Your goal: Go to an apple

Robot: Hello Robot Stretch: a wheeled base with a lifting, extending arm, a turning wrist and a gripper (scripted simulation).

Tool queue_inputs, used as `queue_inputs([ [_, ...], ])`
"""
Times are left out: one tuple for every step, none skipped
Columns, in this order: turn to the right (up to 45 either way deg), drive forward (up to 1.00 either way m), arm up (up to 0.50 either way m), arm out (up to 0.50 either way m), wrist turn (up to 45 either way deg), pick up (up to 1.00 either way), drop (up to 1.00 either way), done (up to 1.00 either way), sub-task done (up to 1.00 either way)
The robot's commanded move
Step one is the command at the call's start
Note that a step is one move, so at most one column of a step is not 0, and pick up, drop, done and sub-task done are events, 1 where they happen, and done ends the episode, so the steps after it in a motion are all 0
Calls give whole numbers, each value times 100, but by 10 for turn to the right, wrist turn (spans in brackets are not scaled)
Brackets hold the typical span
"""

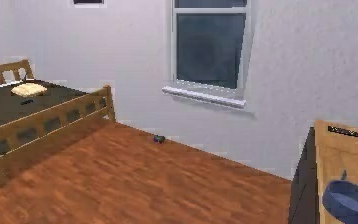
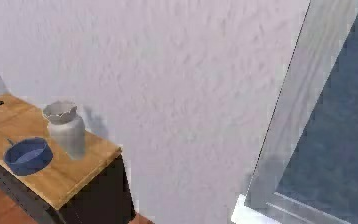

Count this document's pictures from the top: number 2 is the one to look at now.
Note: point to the grey metal vase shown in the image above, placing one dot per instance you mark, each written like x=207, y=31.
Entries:
x=67, y=130

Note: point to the wooden top black table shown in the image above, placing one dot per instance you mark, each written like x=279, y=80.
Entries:
x=70, y=173

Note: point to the white framed window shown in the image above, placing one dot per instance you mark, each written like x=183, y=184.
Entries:
x=327, y=140

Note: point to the blue bowl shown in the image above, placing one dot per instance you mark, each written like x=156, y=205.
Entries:
x=28, y=156

